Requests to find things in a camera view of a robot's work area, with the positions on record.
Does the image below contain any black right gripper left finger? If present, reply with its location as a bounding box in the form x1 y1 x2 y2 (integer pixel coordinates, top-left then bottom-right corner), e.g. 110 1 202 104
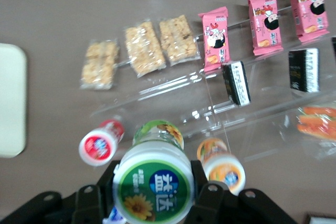
74 161 119 224

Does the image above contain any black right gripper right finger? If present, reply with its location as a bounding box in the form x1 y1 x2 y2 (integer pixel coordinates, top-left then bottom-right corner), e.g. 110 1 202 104
190 159 229 224

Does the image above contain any green gum bottle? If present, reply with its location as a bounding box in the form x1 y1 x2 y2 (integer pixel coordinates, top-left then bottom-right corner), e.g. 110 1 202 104
112 119 195 223

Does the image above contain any orange gum bottle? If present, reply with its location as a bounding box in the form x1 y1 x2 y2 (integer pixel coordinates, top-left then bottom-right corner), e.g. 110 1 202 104
196 137 246 196

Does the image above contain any red gum bottle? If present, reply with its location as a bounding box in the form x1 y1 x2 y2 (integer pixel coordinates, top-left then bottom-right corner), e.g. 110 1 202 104
78 119 125 167

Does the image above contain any white plastic tray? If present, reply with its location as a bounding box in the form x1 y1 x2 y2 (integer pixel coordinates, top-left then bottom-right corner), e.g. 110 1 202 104
0 42 28 159

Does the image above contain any clear acrylic display shelf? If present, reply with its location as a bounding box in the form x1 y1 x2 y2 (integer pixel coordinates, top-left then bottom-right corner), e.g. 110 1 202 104
90 5 336 163

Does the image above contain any dark box with white label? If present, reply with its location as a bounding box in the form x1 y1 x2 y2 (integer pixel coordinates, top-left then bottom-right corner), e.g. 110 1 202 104
305 212 336 224

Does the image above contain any clear wrapped rice crisp bar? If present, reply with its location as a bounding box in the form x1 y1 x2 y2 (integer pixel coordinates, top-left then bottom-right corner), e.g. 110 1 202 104
123 19 167 78
79 39 119 91
158 14 201 67

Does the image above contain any pink snack packet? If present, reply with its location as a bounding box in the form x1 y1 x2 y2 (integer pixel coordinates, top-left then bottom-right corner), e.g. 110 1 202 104
245 0 284 57
286 0 330 44
197 6 232 75

